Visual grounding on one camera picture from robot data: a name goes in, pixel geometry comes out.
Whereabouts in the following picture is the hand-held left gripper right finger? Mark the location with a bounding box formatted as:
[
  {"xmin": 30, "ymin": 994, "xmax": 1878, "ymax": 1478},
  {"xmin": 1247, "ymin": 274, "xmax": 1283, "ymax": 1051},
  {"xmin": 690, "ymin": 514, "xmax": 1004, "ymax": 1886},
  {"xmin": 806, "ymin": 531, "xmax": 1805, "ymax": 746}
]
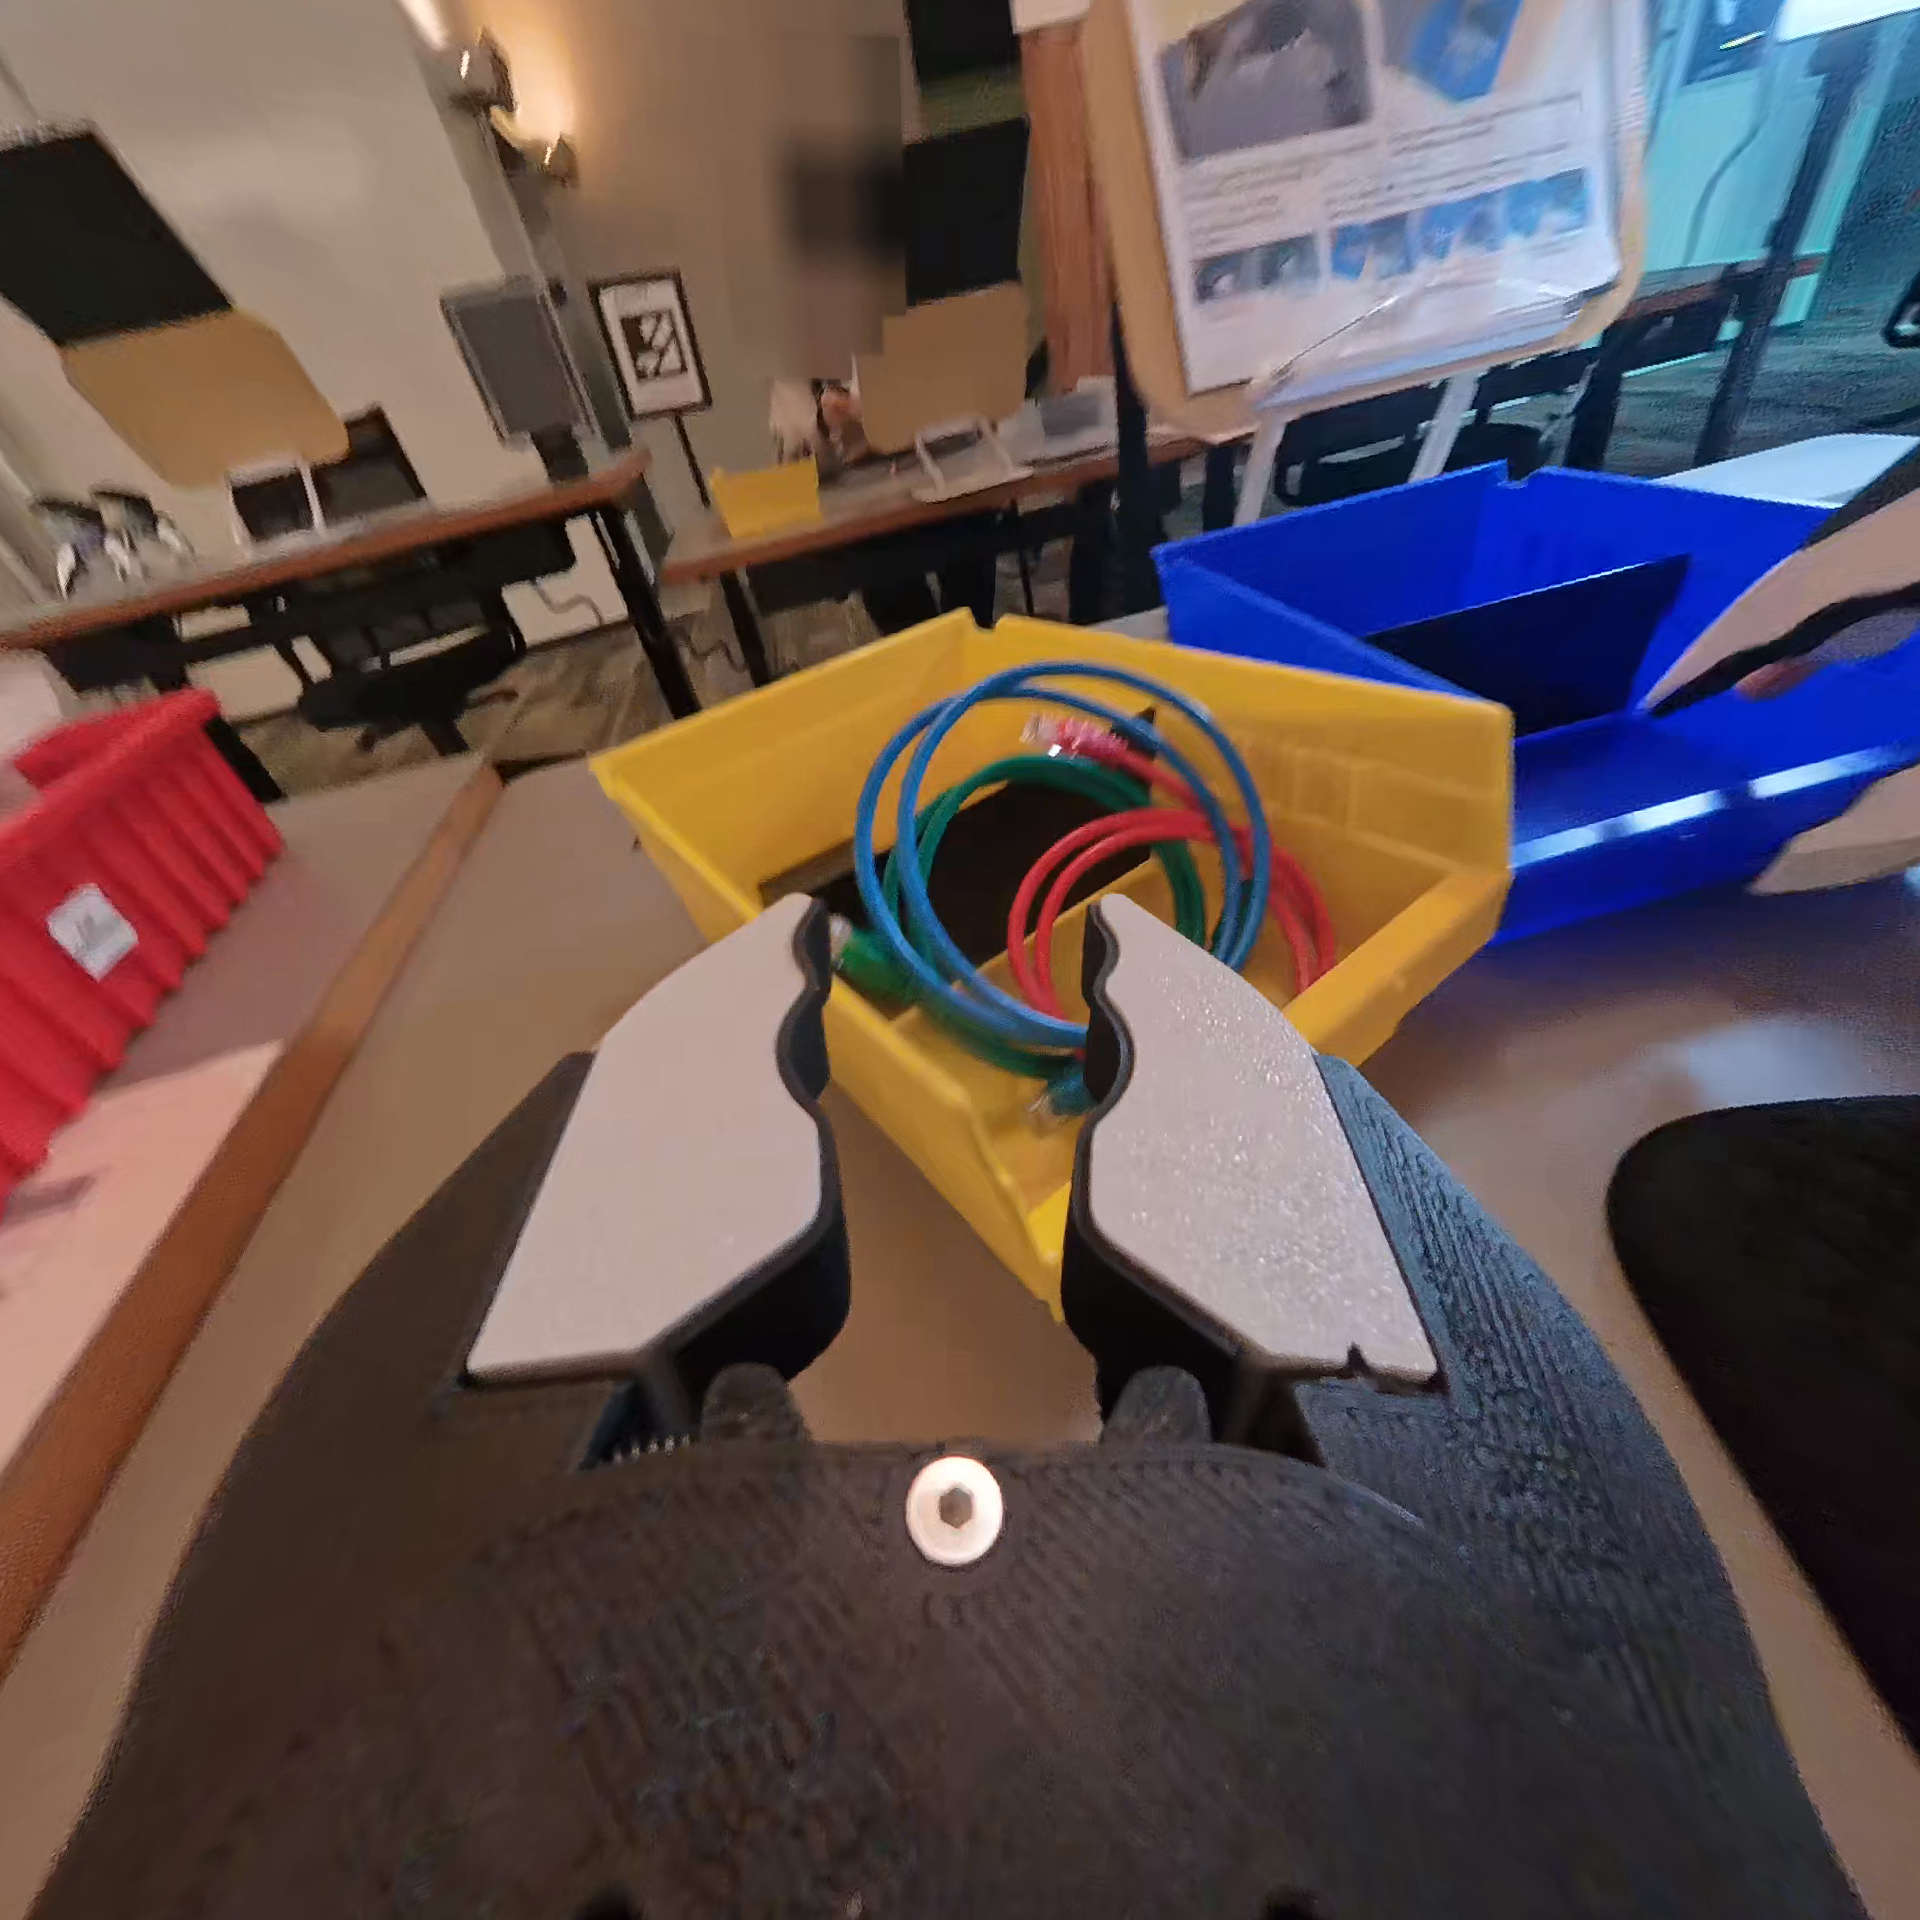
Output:
[{"xmin": 1066, "ymin": 896, "xmax": 1442, "ymax": 1373}]

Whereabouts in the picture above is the blue plastic bin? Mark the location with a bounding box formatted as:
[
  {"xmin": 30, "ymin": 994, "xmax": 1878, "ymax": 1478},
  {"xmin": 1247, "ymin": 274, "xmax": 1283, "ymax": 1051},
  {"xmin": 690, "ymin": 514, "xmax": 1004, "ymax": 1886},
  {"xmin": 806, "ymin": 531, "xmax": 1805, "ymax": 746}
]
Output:
[{"xmin": 1151, "ymin": 461, "xmax": 1920, "ymax": 946}]

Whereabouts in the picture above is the tan wall panel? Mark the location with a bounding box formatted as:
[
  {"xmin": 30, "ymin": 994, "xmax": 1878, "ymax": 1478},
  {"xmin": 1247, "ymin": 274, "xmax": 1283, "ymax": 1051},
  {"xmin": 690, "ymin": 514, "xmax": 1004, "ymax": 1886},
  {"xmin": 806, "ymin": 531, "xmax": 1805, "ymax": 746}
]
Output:
[{"xmin": 59, "ymin": 307, "xmax": 349, "ymax": 491}]

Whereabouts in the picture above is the wood edged side table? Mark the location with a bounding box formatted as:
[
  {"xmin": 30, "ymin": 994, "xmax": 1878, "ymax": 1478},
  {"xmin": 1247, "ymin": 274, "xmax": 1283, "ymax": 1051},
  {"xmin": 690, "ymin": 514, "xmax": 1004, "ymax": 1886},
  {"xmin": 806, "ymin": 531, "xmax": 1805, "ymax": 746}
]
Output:
[{"xmin": 0, "ymin": 756, "xmax": 504, "ymax": 1674}]

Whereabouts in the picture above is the grey wall box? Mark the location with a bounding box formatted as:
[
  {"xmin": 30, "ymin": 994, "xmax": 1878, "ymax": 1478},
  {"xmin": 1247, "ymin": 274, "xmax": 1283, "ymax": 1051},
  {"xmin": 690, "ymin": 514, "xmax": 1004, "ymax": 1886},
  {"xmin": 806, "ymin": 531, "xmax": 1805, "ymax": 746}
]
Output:
[{"xmin": 438, "ymin": 277, "xmax": 590, "ymax": 440}]

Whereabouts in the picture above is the black office chair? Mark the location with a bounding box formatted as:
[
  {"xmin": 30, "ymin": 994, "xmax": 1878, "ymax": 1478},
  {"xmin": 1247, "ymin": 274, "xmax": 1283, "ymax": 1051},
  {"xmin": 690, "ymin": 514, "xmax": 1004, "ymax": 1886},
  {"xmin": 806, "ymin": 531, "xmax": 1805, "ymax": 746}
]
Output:
[{"xmin": 276, "ymin": 575, "xmax": 531, "ymax": 755}]

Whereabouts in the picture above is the red ethernet cable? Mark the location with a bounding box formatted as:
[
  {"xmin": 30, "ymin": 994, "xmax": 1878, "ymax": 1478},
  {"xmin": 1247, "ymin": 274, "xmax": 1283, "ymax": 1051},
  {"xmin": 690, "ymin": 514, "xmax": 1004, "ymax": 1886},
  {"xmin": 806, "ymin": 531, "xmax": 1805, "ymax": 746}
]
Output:
[{"xmin": 1006, "ymin": 711, "xmax": 1339, "ymax": 1038}]

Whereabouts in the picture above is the wooden background table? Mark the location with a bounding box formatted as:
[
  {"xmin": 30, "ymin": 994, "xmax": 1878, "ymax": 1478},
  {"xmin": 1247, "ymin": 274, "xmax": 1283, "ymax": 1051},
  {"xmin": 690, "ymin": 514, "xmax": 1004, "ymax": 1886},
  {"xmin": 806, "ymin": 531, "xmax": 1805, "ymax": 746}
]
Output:
[
  {"xmin": 0, "ymin": 447, "xmax": 704, "ymax": 798},
  {"xmin": 661, "ymin": 423, "xmax": 1254, "ymax": 684}
]

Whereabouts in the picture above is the printed instruction poster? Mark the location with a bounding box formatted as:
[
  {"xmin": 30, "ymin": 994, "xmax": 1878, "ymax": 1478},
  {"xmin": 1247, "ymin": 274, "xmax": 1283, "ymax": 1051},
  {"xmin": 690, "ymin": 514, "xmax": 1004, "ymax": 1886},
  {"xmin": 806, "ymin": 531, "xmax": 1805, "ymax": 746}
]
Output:
[{"xmin": 1124, "ymin": 0, "xmax": 1629, "ymax": 395}]

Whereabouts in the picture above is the green ethernet cable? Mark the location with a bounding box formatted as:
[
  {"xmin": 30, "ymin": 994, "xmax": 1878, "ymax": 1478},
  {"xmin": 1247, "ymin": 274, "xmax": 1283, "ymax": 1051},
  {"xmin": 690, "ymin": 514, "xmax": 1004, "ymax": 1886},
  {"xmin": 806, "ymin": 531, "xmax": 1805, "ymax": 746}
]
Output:
[{"xmin": 829, "ymin": 749, "xmax": 1202, "ymax": 1119}]

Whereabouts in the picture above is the rounded wooden board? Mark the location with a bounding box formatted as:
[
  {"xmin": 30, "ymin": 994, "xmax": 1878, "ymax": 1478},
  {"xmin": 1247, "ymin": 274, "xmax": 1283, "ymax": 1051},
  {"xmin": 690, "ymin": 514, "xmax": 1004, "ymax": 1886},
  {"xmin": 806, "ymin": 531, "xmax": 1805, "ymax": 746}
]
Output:
[{"xmin": 1078, "ymin": 0, "xmax": 1652, "ymax": 413}]

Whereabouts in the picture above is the red plastic bin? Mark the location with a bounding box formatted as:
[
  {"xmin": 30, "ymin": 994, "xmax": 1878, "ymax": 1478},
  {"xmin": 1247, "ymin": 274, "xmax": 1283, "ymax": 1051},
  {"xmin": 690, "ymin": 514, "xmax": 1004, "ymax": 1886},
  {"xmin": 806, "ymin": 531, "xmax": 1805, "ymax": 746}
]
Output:
[{"xmin": 0, "ymin": 687, "xmax": 288, "ymax": 1186}]

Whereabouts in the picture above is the black chair armrest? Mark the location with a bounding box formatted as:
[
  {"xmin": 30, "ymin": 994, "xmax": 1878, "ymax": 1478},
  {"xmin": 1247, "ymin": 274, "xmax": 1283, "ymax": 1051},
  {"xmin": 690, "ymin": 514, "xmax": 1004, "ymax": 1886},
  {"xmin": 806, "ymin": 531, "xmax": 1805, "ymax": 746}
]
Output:
[{"xmin": 1604, "ymin": 1095, "xmax": 1920, "ymax": 1759}]

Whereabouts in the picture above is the yellow plastic bin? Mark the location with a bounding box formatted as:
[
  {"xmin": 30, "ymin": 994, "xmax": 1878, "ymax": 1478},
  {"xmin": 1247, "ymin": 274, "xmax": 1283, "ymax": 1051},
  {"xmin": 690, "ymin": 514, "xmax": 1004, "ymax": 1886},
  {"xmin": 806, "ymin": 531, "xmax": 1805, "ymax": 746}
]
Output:
[{"xmin": 590, "ymin": 608, "xmax": 1517, "ymax": 1322}]

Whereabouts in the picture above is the black wall panel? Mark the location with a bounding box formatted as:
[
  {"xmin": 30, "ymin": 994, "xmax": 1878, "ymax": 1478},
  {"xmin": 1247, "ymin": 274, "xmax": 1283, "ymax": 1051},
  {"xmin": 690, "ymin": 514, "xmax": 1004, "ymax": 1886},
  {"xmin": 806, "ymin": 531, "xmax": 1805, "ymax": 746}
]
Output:
[{"xmin": 0, "ymin": 128, "xmax": 238, "ymax": 350}]

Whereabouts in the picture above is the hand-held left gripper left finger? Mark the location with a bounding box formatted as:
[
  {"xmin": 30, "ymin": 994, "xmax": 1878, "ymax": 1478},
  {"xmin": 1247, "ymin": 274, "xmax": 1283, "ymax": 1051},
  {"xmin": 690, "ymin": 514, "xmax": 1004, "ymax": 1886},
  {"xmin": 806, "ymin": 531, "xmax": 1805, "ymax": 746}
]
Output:
[{"xmin": 468, "ymin": 896, "xmax": 855, "ymax": 1373}]

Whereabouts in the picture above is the blue ethernet cable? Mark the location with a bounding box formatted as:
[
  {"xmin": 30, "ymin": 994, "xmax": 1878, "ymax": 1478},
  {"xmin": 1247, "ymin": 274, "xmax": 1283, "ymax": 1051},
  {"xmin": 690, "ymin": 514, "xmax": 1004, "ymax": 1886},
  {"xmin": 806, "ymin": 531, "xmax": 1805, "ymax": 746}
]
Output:
[{"xmin": 853, "ymin": 661, "xmax": 1278, "ymax": 1074}]

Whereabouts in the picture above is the framed fiducial tag sign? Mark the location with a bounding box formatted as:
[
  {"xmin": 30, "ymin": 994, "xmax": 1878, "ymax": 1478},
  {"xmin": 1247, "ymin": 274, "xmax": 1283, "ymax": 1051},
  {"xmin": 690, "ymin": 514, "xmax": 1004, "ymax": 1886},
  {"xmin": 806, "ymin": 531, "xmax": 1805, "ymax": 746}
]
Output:
[{"xmin": 590, "ymin": 270, "xmax": 715, "ymax": 424}]

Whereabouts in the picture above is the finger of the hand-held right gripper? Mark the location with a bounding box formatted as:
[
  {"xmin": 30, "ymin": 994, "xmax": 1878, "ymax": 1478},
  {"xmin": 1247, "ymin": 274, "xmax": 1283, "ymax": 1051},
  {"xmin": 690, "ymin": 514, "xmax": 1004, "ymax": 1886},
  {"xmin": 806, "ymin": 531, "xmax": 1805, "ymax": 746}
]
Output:
[
  {"xmin": 1747, "ymin": 749, "xmax": 1920, "ymax": 898},
  {"xmin": 1642, "ymin": 491, "xmax": 1920, "ymax": 711}
]

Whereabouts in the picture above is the small yellow bin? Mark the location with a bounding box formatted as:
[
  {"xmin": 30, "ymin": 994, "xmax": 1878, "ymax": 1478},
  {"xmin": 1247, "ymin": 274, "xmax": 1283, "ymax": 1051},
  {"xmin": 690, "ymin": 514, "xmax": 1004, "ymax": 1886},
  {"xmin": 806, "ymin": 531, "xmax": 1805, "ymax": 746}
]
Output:
[{"xmin": 708, "ymin": 454, "xmax": 828, "ymax": 542}]

